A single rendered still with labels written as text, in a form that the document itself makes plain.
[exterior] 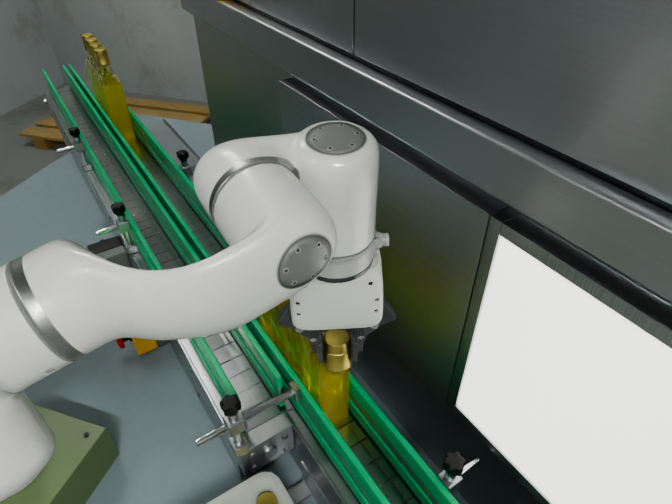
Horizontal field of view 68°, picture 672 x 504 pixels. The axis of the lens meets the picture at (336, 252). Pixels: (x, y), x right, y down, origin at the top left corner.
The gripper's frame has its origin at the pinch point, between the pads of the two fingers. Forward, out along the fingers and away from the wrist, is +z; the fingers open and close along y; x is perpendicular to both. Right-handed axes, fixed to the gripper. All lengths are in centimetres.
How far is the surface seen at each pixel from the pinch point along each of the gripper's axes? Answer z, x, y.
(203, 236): 32, -56, 29
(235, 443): 24.1, 0.4, 15.7
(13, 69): 119, -357, 232
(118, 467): 40, -4, 39
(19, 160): 137, -257, 196
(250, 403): 28.0, -8.4, 14.4
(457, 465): 13.6, 10.0, -14.7
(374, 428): 24.2, -0.7, -5.9
